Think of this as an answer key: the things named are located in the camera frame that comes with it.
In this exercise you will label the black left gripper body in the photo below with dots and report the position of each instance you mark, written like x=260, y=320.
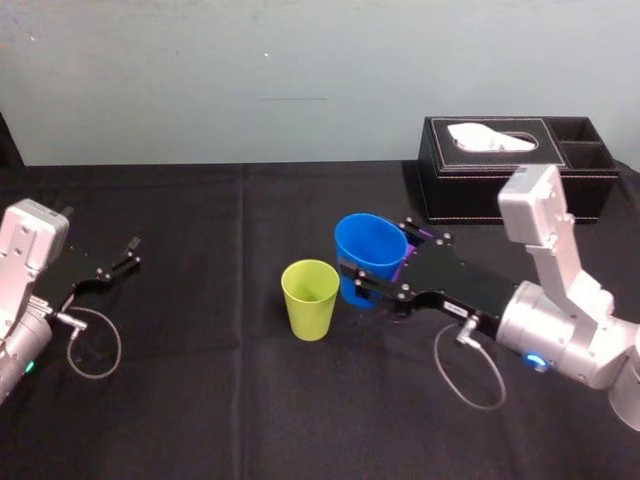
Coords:
x=70, y=272

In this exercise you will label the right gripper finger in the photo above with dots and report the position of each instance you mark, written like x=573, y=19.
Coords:
x=425, y=226
x=377, y=287

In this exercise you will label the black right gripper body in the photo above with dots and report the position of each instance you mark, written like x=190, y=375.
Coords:
x=450, y=282

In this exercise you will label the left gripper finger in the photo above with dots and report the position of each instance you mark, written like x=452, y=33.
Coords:
x=120, y=265

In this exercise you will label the purple plastic cup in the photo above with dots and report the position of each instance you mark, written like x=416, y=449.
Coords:
x=404, y=264

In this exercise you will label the blue plastic cup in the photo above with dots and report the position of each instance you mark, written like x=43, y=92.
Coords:
x=370, y=242

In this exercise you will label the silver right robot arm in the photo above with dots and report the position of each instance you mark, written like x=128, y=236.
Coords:
x=550, y=325

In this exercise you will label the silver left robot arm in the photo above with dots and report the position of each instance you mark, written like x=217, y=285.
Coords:
x=20, y=250

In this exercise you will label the black leather tissue box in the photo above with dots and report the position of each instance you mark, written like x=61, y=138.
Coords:
x=460, y=192

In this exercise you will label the green plastic cup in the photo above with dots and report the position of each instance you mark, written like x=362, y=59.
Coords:
x=309, y=315

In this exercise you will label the white tissue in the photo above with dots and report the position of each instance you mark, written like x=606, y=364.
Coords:
x=480, y=136

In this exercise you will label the dark upright panel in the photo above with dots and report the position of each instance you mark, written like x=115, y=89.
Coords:
x=7, y=145

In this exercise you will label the black table cloth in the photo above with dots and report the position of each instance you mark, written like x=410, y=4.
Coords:
x=200, y=410

